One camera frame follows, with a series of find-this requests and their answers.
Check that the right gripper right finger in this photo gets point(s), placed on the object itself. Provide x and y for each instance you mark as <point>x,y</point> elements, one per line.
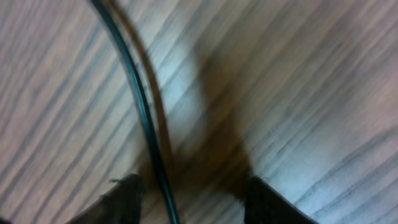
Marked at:
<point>265,206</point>

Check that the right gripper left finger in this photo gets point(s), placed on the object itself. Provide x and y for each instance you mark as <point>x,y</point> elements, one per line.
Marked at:
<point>120,205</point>

